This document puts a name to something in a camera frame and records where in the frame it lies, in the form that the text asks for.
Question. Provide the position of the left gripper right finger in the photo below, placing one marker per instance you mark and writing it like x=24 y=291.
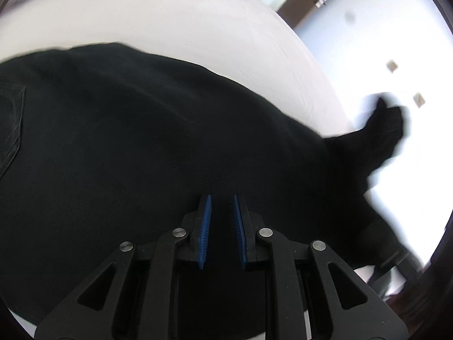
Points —
x=245 y=233

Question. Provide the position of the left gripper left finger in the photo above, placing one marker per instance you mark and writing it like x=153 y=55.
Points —
x=201 y=230

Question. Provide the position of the black denim pants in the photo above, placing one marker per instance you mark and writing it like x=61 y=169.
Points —
x=102 y=143

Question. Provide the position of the wall switch plate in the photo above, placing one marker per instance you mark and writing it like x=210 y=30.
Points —
x=419 y=100
x=392 y=66

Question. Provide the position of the silver door handle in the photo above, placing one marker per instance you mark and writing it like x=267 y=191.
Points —
x=319 y=3

